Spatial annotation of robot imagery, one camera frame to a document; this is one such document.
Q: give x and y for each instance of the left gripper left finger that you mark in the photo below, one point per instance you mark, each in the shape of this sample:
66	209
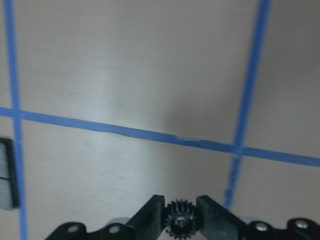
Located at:
146	224

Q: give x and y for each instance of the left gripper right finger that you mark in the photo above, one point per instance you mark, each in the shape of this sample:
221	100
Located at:
217	223

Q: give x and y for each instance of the black bearing gear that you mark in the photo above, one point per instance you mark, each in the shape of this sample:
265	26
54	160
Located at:
181	221

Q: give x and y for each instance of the black brake pad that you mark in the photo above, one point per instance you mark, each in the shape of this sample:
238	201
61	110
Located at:
9	193

